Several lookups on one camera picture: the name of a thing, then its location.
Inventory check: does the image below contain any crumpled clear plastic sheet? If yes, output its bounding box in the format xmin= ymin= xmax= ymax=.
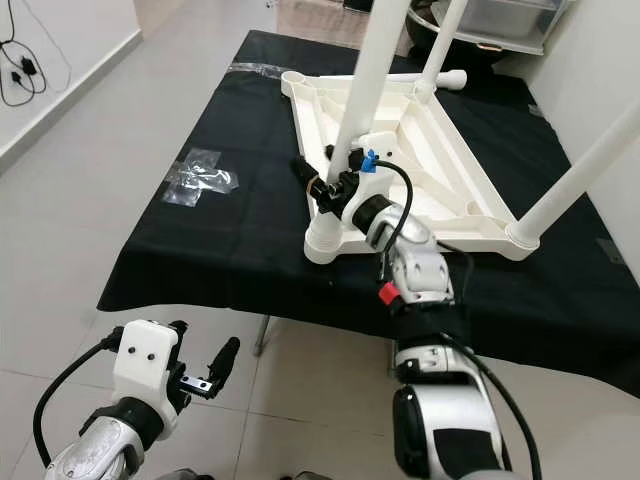
xmin=163 ymin=148 xmax=241 ymax=208

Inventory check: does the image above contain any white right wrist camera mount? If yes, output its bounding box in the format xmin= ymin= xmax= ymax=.
xmin=338 ymin=130 xmax=401 ymax=226

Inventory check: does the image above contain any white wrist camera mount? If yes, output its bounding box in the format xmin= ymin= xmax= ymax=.
xmin=112 ymin=320 xmax=183 ymax=421
xmin=338 ymin=130 xmax=401 ymax=226

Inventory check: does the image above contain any black hanging wall cable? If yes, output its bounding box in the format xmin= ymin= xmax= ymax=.
xmin=0 ymin=0 xmax=73 ymax=106

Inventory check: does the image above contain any black tablecloth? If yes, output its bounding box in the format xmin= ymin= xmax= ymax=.
xmin=98 ymin=30 xmax=640 ymax=396

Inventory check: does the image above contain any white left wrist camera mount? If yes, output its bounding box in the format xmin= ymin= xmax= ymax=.
xmin=112 ymin=320 xmax=183 ymax=421

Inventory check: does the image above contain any white plastic children table top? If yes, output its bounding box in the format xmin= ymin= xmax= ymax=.
xmin=280 ymin=70 xmax=541 ymax=263

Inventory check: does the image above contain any checked cloth covered bench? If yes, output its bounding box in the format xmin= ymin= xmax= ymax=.
xmin=275 ymin=0 xmax=371 ymax=46

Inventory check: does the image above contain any clear plastic storage box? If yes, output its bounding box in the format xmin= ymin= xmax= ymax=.
xmin=410 ymin=0 xmax=566 ymax=56

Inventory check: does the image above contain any small clear tape patch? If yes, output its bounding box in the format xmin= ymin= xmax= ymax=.
xmin=597 ymin=238 xmax=626 ymax=266

